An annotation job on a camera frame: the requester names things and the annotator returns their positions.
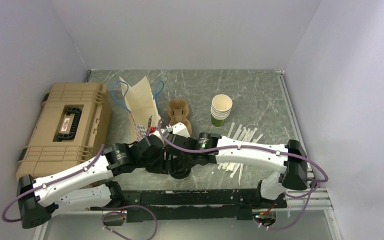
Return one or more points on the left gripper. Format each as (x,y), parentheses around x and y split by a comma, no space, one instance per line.
(163,166)

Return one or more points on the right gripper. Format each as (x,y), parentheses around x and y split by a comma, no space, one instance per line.
(186,164)

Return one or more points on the patterned paper bag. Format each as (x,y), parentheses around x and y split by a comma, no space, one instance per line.
(140,103)

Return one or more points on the cardboard cup carrier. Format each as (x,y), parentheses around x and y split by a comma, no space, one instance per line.
(178,112)

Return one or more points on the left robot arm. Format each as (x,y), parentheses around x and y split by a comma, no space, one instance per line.
(85,185)

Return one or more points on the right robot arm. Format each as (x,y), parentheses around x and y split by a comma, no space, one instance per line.
(286,161)

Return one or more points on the pile of wrapped straws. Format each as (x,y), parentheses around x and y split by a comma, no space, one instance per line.
(241,133)

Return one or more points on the stack of paper cups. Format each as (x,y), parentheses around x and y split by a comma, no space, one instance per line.
(221,106)

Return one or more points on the tan hard case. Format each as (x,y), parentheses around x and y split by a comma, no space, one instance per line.
(70,130)

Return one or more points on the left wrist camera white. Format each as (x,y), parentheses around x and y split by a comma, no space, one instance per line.
(161,134)

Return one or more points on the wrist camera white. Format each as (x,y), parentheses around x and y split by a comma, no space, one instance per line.
(180,129)
(161,134)

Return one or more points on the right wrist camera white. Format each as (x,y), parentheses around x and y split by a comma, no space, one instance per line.
(180,129)

